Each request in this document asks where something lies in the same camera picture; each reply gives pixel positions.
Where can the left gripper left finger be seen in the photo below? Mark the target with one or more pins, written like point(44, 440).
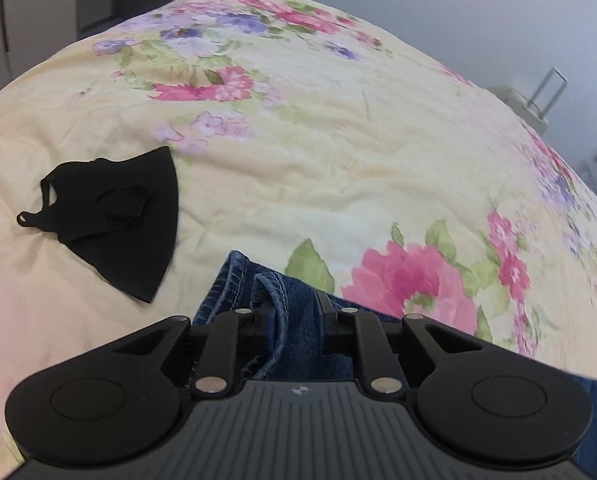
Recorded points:
point(260, 330)

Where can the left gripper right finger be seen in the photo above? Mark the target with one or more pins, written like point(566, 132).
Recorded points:
point(336, 328)

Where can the blue denim jeans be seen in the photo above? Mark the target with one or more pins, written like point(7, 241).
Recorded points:
point(242, 283)

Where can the black face mask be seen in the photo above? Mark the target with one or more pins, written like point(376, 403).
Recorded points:
point(120, 217)

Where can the floral yellow bed quilt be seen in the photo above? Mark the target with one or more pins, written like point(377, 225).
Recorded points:
point(318, 145)

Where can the cream suitcase with handle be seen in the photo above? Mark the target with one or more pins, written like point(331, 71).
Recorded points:
point(534, 108)

